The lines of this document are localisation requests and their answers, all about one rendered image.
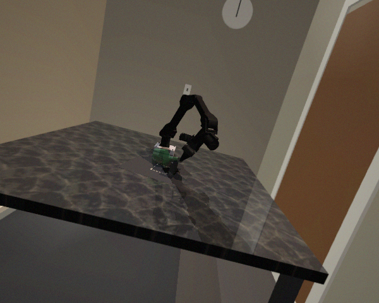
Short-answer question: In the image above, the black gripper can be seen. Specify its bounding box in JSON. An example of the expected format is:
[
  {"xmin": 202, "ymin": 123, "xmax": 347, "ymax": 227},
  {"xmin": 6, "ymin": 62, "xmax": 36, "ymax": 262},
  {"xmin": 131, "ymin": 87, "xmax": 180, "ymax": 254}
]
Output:
[{"xmin": 179, "ymin": 135, "xmax": 204, "ymax": 162}]

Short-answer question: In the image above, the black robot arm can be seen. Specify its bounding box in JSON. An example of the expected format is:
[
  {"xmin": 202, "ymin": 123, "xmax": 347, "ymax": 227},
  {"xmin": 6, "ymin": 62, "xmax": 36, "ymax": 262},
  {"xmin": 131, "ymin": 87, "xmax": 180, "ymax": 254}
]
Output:
[{"xmin": 159, "ymin": 95, "xmax": 219, "ymax": 150}]

